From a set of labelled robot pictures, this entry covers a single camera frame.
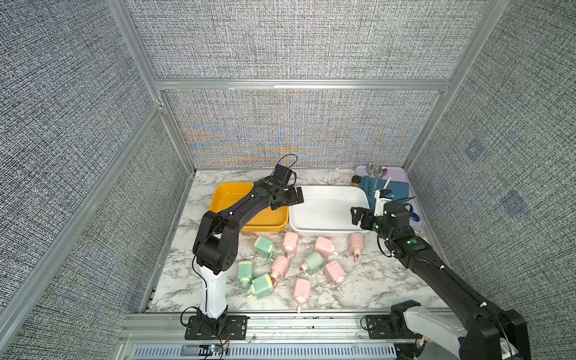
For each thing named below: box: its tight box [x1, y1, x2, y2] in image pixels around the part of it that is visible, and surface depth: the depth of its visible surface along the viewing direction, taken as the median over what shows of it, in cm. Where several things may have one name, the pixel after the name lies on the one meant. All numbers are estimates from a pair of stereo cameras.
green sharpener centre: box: [299, 251, 324, 276], surface depth 82 cm
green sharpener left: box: [237, 260, 253, 288], surface depth 81 cm
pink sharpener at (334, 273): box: [324, 260, 346, 285], surface depth 80 cm
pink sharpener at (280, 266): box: [270, 255, 289, 282], surface depth 82 cm
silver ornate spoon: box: [366, 162, 375, 178], surface depth 120 cm
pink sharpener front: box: [294, 278, 312, 313], surface depth 76 cm
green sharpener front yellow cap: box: [246, 273, 273, 298], surface depth 77 cm
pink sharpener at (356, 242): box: [348, 231, 366, 261], surface depth 88 cm
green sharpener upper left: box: [253, 235, 276, 261], surface depth 87 cm
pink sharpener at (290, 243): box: [283, 231, 299, 258], surface depth 89 cm
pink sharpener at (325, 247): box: [314, 236, 339, 259], surface depth 87 cm
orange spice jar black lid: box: [351, 174, 362, 188], surface depth 105 cm
